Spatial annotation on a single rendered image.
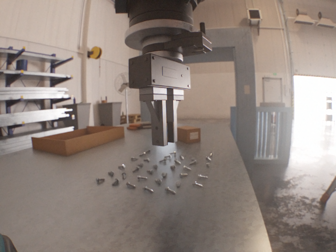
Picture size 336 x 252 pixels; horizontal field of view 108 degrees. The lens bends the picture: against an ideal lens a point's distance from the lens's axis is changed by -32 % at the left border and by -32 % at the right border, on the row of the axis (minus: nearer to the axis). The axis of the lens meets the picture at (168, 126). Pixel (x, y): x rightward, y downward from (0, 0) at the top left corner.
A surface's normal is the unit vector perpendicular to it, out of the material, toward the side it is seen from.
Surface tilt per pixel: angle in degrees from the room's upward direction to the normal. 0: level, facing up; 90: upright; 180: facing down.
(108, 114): 94
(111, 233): 0
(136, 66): 90
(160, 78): 90
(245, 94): 90
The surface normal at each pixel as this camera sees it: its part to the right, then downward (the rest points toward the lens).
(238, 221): -0.04, -0.99
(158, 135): -0.56, 0.12
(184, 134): -0.89, 0.08
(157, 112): 0.83, 0.04
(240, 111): -0.33, 0.13
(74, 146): 0.94, 0.01
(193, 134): 0.46, 0.10
